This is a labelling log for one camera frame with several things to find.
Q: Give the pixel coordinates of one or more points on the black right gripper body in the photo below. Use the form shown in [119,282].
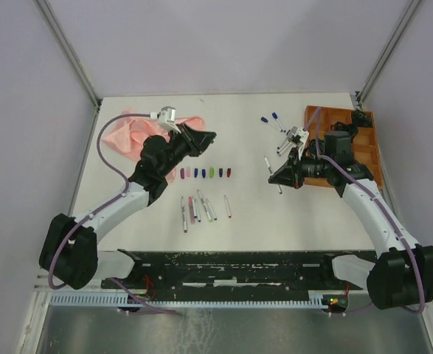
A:
[298,171]

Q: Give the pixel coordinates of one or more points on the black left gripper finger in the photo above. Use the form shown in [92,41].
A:
[200,136]
[202,145]

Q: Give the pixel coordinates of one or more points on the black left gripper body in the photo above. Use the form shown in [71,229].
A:
[186,139]

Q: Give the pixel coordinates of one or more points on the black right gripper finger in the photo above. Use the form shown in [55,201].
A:
[291,184]
[285,172]

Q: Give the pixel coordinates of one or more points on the lavender capped marker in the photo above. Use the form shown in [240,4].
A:
[285,151]

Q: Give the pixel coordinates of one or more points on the lime green capped marker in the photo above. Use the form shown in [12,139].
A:
[205,207]

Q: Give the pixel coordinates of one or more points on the blue capped marker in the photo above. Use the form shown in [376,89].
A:
[197,210]
[194,210]
[211,210]

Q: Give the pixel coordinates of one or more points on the magenta capped whiteboard marker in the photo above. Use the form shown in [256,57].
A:
[183,214]

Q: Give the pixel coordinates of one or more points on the pink translucent highlighter pen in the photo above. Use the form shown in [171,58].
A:
[191,210]

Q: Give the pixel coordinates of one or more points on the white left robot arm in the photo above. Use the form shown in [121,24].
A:
[70,251]

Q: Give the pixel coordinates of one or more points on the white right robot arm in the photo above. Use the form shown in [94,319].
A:
[402,275]

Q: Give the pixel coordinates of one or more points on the black capped marker right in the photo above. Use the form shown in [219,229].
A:
[283,150]

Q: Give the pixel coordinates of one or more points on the black capped marker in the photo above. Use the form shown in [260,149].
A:
[282,145]
[283,150]

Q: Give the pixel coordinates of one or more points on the black capped marker left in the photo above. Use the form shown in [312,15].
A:
[282,145]

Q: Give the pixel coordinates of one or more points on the far blue marker right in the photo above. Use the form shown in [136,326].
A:
[277,119]

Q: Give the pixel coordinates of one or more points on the far blue marker left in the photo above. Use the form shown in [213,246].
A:
[274,126]

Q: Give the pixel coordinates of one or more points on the dark rolled tie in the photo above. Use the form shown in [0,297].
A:
[351,129]
[361,119]

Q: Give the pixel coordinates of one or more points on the pink satin cloth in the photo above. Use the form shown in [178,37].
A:
[127,137]

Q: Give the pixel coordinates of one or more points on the orange wooden divider tray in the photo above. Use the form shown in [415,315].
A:
[364,146]

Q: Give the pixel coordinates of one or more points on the dark rolled tie top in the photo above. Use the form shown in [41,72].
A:
[361,119]

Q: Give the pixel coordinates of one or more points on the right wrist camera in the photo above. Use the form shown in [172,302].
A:
[298,137]

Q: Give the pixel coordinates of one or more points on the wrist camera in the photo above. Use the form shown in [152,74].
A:
[166,119]
[298,137]

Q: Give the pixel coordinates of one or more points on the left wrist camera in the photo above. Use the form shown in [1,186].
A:
[166,119]

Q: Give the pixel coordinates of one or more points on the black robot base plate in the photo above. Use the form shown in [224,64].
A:
[233,274]

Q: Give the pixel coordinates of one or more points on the aluminium frame post left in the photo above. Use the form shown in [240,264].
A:
[51,20]

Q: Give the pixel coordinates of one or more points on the aluminium frame post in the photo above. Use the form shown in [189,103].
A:
[399,30]
[51,20]

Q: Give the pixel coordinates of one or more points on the aluminium frame post right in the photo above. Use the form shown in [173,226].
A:
[399,30]

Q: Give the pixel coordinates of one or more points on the light blue cable duct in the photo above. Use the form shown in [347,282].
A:
[309,300]

